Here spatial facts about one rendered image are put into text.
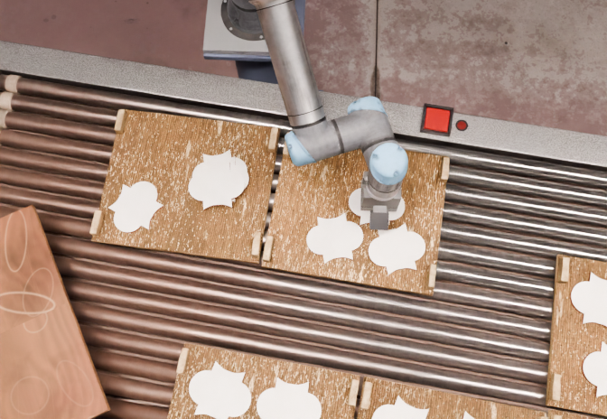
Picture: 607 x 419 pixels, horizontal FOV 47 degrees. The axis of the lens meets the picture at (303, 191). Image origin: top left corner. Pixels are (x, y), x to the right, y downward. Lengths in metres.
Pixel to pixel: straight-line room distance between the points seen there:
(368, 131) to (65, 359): 0.81
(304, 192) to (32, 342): 0.70
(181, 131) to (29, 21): 1.55
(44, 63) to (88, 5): 1.21
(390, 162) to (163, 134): 0.66
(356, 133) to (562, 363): 0.72
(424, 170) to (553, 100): 1.31
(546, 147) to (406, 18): 1.32
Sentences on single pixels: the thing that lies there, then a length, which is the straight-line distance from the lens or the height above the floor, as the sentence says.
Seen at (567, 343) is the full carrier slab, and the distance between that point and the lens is 1.75.
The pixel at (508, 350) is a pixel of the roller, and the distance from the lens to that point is 1.73.
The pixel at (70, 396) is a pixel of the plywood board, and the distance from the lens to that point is 1.63.
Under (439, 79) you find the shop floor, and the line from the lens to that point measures 2.93.
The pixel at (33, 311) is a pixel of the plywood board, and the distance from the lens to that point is 1.67.
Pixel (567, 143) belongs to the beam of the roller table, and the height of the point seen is 0.91.
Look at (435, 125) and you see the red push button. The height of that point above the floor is 0.93.
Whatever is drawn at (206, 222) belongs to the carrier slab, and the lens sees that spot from 1.72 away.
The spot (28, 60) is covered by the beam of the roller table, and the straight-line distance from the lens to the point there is 2.04.
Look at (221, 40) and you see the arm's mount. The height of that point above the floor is 0.89.
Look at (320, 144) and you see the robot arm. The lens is 1.44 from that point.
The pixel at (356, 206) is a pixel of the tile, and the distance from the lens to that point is 1.71.
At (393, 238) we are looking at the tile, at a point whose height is 0.95.
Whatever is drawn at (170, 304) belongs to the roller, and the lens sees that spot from 1.71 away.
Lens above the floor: 2.58
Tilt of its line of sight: 73 degrees down
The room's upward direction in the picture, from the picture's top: 3 degrees counter-clockwise
